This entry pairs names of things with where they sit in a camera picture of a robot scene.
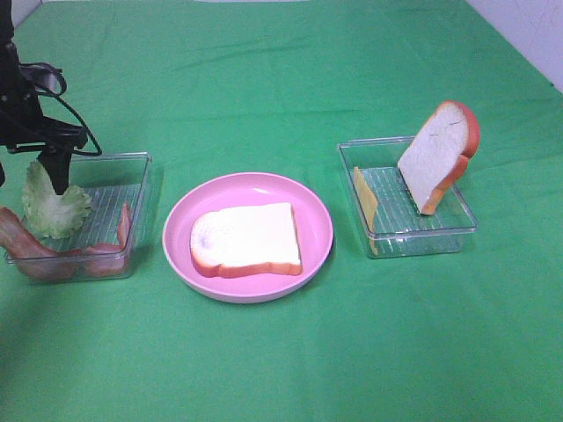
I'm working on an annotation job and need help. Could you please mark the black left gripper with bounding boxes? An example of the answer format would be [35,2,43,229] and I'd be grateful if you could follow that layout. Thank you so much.
[1,41,86,195]

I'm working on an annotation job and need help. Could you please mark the green lettuce leaf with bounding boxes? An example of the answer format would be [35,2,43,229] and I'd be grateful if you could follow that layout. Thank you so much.
[22,161,91,239]

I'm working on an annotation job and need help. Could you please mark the long bacon strip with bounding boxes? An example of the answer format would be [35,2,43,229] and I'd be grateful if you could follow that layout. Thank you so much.
[1,206,78,281]

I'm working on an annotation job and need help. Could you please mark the short bacon strip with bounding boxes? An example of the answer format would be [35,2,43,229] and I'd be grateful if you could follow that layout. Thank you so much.
[84,202,132,277]

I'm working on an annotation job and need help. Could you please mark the toast bread slice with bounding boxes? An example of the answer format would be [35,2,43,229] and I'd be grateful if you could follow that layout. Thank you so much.
[398,100,480,215]
[190,202,303,278]

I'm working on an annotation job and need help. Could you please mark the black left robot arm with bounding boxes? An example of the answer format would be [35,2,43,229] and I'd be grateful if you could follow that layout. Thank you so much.
[1,1,91,195]

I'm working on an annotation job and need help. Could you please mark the clear left plastic tray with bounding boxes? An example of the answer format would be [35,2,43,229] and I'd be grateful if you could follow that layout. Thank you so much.
[4,152,152,284]

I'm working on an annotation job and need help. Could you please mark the clear plastic tray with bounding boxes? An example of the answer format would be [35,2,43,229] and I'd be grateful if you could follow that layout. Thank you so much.
[4,152,152,284]
[337,136,477,258]

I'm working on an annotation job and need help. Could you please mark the green tablecloth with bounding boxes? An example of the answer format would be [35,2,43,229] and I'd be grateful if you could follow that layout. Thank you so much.
[1,1,562,421]

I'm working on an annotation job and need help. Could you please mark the pink round plate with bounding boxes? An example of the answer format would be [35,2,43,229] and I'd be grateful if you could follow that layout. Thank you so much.
[162,172,333,303]

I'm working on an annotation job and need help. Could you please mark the yellow cheese slice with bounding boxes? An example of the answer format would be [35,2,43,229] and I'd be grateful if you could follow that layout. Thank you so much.
[353,166,379,257]

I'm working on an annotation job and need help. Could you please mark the clear right plastic tray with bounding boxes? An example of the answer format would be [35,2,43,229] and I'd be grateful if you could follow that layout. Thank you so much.
[337,136,477,258]

